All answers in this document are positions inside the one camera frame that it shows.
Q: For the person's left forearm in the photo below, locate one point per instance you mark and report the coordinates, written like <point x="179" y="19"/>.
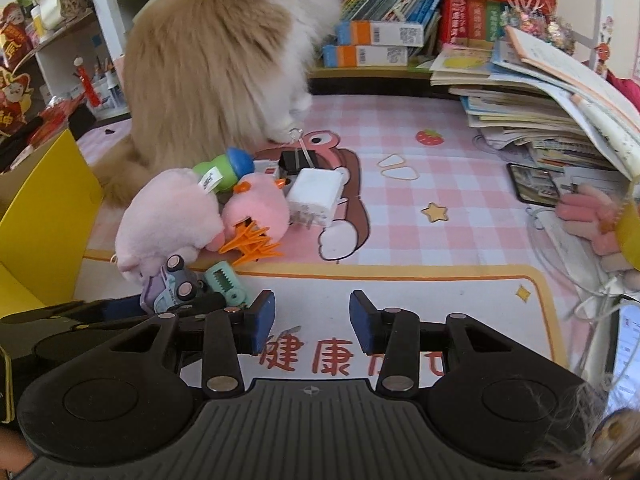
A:
<point x="12" y="450"/>

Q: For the small white box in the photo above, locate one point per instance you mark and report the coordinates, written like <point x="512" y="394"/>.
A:
<point x="265" y="167"/>

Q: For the tablet screen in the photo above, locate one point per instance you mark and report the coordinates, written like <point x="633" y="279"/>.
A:
<point x="627" y="350"/>

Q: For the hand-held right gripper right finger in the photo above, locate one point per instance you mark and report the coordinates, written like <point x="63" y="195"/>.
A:
<point x="361" y="322"/>

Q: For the fuzzy beige fur tuft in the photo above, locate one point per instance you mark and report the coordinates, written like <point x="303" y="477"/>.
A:
<point x="615" y="435"/>

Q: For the teal hair claw clip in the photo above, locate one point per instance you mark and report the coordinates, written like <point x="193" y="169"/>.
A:
<point x="222" y="282"/>

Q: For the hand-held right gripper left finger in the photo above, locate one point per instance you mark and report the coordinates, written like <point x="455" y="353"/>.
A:
<point x="262" y="322"/>

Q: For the stack of books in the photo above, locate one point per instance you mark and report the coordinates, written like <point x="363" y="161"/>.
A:
<point x="525" y="110"/>

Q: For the red paper fortune figure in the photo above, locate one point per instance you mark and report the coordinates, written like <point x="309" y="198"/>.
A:
<point x="12" y="102"/>
<point x="12" y="35"/>

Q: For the grey toy car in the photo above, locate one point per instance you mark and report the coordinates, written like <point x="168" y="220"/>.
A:
<point x="175" y="285"/>

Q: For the blue orange white box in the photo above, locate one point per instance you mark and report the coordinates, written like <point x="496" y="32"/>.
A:
<point x="365" y="56"/>
<point x="380" y="33"/>

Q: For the cartoon wall sticker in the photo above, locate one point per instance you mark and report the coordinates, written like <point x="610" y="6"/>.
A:
<point x="606" y="45"/>

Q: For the white charger adapter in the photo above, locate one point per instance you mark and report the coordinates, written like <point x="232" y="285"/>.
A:
<point x="315" y="195"/>

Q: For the fluffy cream cat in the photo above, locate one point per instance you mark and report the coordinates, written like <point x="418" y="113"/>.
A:
<point x="210" y="60"/>

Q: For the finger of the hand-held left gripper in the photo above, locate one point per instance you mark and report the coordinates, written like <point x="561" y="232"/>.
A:
<point x="125" y="306"/>
<point x="210" y="302"/>

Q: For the yellow box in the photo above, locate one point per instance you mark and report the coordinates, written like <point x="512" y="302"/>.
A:
<point x="45" y="220"/>

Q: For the pink plush bird orange feet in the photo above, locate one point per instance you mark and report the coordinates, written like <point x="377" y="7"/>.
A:
<point x="255" y="207"/>

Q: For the pink plush pig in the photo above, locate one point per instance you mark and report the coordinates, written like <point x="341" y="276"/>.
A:
<point x="160" y="220"/>

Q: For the wooden desk bookshelf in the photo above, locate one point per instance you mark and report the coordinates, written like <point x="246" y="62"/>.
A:
<point x="370" y="73"/>

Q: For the black binder clip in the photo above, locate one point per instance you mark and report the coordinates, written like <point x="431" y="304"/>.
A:
<point x="295" y="160"/>

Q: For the glittery pink ornament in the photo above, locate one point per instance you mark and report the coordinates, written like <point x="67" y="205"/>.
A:
<point x="542" y="22"/>

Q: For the pink checkered desk mat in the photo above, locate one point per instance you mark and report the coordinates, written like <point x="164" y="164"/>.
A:
<point x="425" y="220"/>

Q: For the red white pen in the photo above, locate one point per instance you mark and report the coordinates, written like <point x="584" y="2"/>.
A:
<point x="87" y="82"/>

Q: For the pink plush toy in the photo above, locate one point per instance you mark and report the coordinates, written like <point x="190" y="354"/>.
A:
<point x="585" y="210"/>

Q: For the red envelope pile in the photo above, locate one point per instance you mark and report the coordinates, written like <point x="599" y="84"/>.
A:
<point x="55" y="117"/>

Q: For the green toy with blue cap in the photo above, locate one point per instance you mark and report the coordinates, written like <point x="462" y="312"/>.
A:
<point x="222" y="166"/>

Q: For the black smartphone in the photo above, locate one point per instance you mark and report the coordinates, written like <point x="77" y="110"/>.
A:
<point x="532" y="182"/>

